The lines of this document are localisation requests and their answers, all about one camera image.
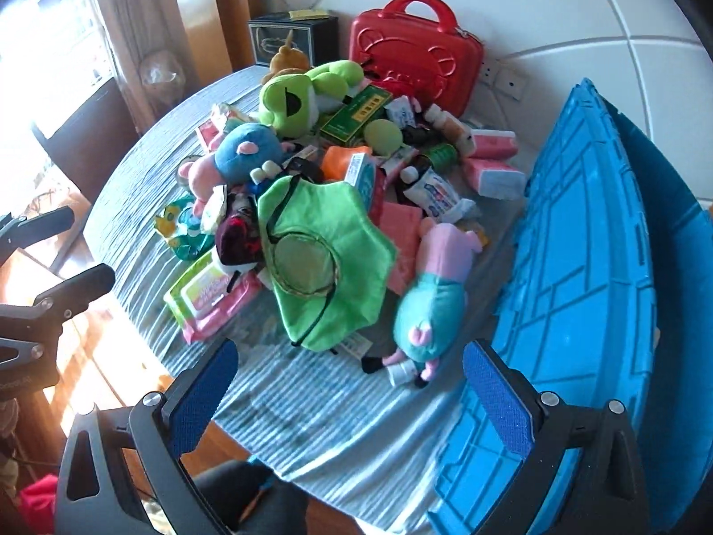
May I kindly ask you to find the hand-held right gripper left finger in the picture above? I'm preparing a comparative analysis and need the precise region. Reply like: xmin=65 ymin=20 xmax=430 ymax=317
xmin=54 ymin=337 xmax=239 ymax=535

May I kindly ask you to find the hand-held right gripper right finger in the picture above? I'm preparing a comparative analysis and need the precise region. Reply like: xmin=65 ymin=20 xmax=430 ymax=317
xmin=462 ymin=339 xmax=652 ymax=535

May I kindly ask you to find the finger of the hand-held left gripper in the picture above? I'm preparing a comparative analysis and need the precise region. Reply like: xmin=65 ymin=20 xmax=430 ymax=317
xmin=0 ymin=205 xmax=76 ymax=260
xmin=0 ymin=263 xmax=117 ymax=360

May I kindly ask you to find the blue plastic crate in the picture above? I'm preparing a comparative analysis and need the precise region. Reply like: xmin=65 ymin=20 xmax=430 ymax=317
xmin=426 ymin=77 xmax=713 ymax=535

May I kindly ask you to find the dark chair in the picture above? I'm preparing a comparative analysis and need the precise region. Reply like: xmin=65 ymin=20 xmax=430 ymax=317
xmin=30 ymin=81 xmax=140 ymax=202

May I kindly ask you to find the pink wet wipes pack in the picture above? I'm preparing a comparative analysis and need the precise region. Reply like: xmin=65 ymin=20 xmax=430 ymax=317
xmin=163 ymin=248 xmax=264 ymax=345

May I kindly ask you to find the small white bottle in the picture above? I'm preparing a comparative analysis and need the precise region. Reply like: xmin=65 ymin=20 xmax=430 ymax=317
xmin=386 ymin=359 xmax=418 ymax=387

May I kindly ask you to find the green and yellow snack pack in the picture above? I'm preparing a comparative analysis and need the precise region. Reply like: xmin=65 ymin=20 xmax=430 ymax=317
xmin=155 ymin=195 xmax=215 ymax=260

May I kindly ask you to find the pink and teal pig plush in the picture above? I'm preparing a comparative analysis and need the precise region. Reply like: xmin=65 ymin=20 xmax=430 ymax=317
xmin=384 ymin=217 xmax=485 ymax=385

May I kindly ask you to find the red cloth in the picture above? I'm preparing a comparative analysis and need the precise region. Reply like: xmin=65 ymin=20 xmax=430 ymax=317
xmin=19 ymin=473 xmax=59 ymax=535

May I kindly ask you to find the pink plush toy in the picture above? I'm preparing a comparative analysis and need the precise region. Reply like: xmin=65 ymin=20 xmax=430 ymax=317
xmin=177 ymin=150 xmax=229 ymax=204

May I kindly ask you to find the dark red plush toy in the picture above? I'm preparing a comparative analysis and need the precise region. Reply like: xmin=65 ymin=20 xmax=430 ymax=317
xmin=214 ymin=189 xmax=262 ymax=265

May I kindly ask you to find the green cloth hat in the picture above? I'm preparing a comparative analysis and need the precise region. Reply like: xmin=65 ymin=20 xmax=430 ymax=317
xmin=257 ymin=174 xmax=397 ymax=353

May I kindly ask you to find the pink snack packet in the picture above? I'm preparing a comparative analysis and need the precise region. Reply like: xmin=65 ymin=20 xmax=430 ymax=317
xmin=195 ymin=103 xmax=257 ymax=148

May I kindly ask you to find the plain pink tissue pack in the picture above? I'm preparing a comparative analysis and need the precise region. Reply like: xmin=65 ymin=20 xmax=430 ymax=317
xmin=379 ymin=201 xmax=424 ymax=291

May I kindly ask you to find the blue mouse plush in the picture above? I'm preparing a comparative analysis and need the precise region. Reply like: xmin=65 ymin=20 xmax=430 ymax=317
xmin=214 ymin=121 xmax=293 ymax=185

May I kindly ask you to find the white blue-print wipes pack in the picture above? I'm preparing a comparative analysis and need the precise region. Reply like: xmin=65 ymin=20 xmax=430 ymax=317
xmin=404 ymin=170 xmax=480 ymax=221

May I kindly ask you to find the pink and white tissue pack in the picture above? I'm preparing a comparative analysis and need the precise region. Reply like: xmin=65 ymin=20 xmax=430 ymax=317
xmin=471 ymin=128 xmax=520 ymax=160
xmin=462 ymin=157 xmax=527 ymax=200

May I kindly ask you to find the white and blue box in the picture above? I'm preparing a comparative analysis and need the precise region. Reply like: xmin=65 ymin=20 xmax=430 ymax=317
xmin=344 ymin=153 xmax=385 ymax=207

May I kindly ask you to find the orange soft item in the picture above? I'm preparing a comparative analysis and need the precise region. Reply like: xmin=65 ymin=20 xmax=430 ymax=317
xmin=322 ymin=146 xmax=373 ymax=182

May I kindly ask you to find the green frog plush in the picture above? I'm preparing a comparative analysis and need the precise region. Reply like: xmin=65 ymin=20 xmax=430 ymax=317
xmin=259 ymin=59 xmax=365 ymax=137

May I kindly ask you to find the green ball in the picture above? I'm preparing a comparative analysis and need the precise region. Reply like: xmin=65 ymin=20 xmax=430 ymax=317
xmin=363 ymin=121 xmax=403 ymax=155

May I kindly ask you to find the dark gift box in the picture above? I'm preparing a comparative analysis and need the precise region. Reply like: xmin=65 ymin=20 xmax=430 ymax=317
xmin=248 ymin=10 xmax=340 ymax=68

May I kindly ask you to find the brown plush toy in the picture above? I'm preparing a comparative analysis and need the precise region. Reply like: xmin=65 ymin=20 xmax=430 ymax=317
xmin=262 ymin=29 xmax=310 ymax=82

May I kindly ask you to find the green cardboard box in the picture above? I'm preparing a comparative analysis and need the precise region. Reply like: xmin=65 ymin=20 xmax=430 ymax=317
xmin=320 ymin=85 xmax=393 ymax=146

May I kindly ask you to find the red toy suitcase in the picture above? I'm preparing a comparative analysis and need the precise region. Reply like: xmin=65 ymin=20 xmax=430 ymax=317
xmin=349 ymin=0 xmax=485 ymax=118

